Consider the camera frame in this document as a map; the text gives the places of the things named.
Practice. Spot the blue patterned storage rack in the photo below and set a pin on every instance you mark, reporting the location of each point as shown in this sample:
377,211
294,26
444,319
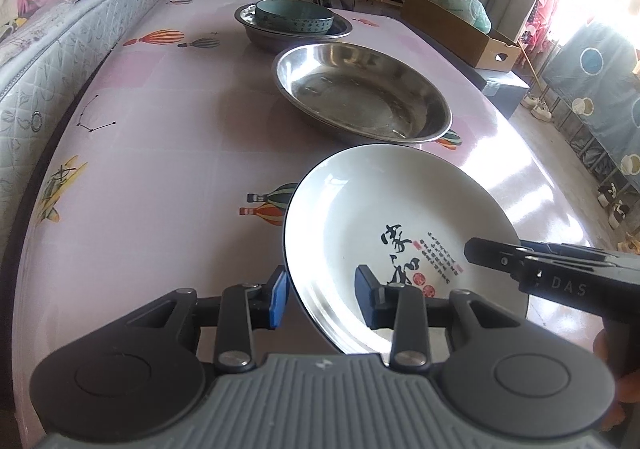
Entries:
595,94

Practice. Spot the quilted white mattress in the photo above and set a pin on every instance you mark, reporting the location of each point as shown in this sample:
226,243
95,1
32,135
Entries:
75,29

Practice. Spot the green plastic bag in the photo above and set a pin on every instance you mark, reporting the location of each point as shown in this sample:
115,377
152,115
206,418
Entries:
462,6

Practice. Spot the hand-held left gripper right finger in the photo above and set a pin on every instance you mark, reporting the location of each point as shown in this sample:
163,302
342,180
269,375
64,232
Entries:
366,296

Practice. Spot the person's right hand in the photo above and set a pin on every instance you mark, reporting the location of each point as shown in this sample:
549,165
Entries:
627,399

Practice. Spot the wide stainless steel bowl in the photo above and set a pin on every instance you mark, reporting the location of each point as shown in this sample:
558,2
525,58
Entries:
300,43

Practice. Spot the black and white shoes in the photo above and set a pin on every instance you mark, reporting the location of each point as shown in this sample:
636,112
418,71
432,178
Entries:
614,209

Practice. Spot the long cardboard box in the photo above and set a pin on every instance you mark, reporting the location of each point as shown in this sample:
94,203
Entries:
450,31

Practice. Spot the white ceramic plate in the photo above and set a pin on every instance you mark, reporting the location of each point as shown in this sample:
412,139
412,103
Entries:
375,209

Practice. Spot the wooden broom stick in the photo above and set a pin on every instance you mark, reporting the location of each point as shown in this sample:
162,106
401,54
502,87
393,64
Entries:
534,71

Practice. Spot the grey cabinet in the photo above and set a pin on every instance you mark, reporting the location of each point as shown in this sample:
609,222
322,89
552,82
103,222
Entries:
505,91

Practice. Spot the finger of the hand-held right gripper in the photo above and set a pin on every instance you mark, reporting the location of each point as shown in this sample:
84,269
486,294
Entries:
492,254
570,250

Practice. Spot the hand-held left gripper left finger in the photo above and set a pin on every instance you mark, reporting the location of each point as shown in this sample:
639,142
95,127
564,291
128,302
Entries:
278,296

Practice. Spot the large stainless steel plate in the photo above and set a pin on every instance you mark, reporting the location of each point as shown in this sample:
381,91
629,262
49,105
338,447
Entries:
360,89

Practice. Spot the teal ceramic bowl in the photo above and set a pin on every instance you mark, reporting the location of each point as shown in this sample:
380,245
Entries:
295,21

